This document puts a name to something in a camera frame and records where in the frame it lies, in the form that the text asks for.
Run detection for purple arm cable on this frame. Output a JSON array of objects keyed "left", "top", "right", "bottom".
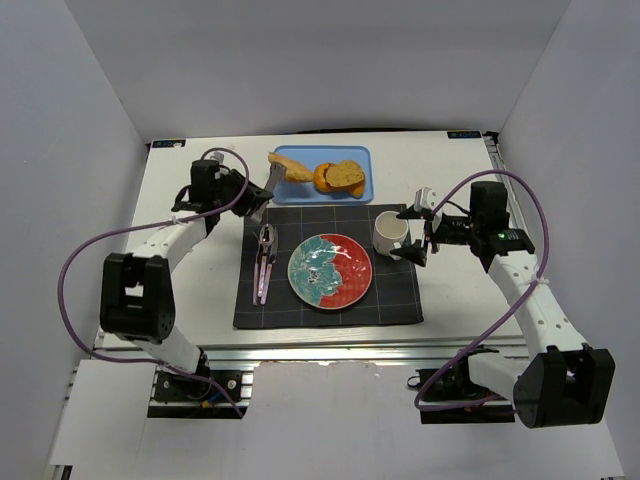
[
  {"left": 57, "top": 147, "right": 250, "bottom": 419},
  {"left": 407, "top": 169, "right": 550, "bottom": 414}
]

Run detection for pink handled spoon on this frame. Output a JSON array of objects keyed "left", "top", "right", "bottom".
[{"left": 253, "top": 224, "right": 278, "bottom": 305}]

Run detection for brown seeded bread slice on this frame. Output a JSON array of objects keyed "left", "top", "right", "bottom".
[{"left": 325, "top": 160, "right": 365, "bottom": 188}]

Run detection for right corner table label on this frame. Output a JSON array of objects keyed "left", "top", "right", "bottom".
[{"left": 446, "top": 130, "right": 483, "bottom": 140}]

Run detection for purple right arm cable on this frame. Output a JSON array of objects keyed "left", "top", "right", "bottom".
[{"left": 407, "top": 169, "right": 550, "bottom": 414}]

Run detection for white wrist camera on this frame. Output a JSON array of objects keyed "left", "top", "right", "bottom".
[
  {"left": 200, "top": 148, "right": 226, "bottom": 175},
  {"left": 413, "top": 187, "right": 441, "bottom": 216}
]

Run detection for aluminium table frame rail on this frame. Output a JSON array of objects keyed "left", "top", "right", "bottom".
[{"left": 74, "top": 333, "right": 531, "bottom": 374}]

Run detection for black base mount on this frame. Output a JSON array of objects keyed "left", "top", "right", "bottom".
[
  {"left": 147, "top": 365, "right": 253, "bottom": 420},
  {"left": 417, "top": 367, "right": 516, "bottom": 425}
]

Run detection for dark checked placemat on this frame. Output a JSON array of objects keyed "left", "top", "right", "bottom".
[{"left": 233, "top": 204, "right": 424, "bottom": 330}]

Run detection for corner table label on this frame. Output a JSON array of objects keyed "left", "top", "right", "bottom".
[
  {"left": 446, "top": 130, "right": 483, "bottom": 140},
  {"left": 151, "top": 139, "right": 186, "bottom": 149}
]

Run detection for blue plastic tray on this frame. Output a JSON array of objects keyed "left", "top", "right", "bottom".
[{"left": 268, "top": 145, "right": 374, "bottom": 206}]

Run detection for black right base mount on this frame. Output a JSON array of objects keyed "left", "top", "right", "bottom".
[{"left": 417, "top": 367, "right": 516, "bottom": 425}]

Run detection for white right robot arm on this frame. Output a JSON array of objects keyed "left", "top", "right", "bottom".
[{"left": 392, "top": 181, "right": 615, "bottom": 428}]

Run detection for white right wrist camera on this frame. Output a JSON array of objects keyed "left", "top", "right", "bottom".
[{"left": 413, "top": 187, "right": 441, "bottom": 216}]

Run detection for left corner table label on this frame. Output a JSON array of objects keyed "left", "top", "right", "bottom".
[{"left": 151, "top": 139, "right": 186, "bottom": 149}]

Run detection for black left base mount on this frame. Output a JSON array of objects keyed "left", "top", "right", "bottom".
[{"left": 147, "top": 365, "right": 253, "bottom": 420}]

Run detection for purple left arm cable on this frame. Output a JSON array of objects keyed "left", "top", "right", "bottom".
[{"left": 57, "top": 147, "right": 250, "bottom": 419}]

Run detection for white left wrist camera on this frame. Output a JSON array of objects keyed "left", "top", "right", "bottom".
[{"left": 200, "top": 148, "right": 226, "bottom": 175}]

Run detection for light golden bread loaf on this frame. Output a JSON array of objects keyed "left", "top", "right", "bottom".
[{"left": 268, "top": 152, "right": 314, "bottom": 183}]

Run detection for metal serving tongs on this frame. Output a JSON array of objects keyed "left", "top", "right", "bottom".
[{"left": 263, "top": 163, "right": 286, "bottom": 193}]

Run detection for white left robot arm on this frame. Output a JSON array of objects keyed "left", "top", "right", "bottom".
[{"left": 100, "top": 159, "right": 285, "bottom": 376}]

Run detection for teal and red plate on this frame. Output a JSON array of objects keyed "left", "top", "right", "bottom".
[{"left": 287, "top": 234, "right": 373, "bottom": 310}]

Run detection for white ceramic mug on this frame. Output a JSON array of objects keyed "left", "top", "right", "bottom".
[{"left": 372, "top": 211, "right": 409, "bottom": 260}]

